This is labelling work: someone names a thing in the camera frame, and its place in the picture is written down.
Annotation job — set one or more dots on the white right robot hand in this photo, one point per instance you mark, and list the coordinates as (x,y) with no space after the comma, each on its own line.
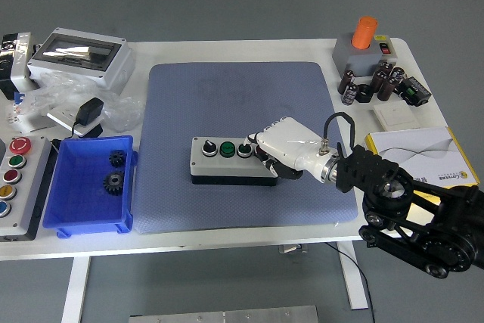
(291,141)

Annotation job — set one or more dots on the grey four-button control box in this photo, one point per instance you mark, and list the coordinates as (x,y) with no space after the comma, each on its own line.
(219,166)

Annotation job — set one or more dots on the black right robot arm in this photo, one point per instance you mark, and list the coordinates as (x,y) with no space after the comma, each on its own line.
(427,232)

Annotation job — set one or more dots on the grey five-button control box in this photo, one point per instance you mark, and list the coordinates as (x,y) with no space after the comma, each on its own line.
(26,202)

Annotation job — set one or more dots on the dark brown capacitor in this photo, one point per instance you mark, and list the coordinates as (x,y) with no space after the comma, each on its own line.
(346,81)
(386,89)
(377,81)
(349,95)
(385,67)
(397,74)

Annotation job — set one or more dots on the grey-blue textured mat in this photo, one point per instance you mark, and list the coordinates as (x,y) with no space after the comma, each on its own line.
(196,103)

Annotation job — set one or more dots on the grey square base box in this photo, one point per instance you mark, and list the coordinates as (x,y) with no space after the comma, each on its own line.
(359,59)

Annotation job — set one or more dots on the orange cylinder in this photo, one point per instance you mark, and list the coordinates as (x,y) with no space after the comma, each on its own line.
(363,33)

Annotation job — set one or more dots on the black module with green terminal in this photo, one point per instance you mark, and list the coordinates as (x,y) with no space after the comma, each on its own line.
(414,91)

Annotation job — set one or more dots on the white and yellow carton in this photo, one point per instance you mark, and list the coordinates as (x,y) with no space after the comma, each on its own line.
(427,153)

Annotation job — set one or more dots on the white table leg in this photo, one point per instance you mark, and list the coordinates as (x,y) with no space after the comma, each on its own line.
(75,289)
(353,277)

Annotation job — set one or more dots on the clear plastic bag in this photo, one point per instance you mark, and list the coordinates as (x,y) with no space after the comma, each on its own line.
(121,111)

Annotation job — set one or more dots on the small black gear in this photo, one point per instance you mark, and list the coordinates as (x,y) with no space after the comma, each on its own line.
(117,158)

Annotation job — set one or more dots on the large black gear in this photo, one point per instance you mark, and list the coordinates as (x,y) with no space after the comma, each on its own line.
(113,183)

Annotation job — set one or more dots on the grey metal plate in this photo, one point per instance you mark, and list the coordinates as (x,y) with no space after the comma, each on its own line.
(223,316)

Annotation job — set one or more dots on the black power adapter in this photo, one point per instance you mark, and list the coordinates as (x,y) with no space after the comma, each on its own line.
(90,109)

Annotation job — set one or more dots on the blue plastic bin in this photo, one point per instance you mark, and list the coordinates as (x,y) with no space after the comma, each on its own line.
(79,205)

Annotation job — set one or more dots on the white block with blue clip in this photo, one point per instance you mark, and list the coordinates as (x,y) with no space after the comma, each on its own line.
(15,115)

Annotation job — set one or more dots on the white and black device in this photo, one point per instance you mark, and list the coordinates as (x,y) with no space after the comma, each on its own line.
(19,69)

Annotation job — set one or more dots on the metal table bracket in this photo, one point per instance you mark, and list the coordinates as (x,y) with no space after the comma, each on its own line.
(293,249)

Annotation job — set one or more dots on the white wall switch plate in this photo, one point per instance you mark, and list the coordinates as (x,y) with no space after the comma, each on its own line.
(397,115)

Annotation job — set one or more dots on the black red rocker switch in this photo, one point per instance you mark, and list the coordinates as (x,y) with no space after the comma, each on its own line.
(385,48)

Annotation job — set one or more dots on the grey enclosure with clear window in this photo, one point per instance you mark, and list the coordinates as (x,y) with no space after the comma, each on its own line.
(113,69)

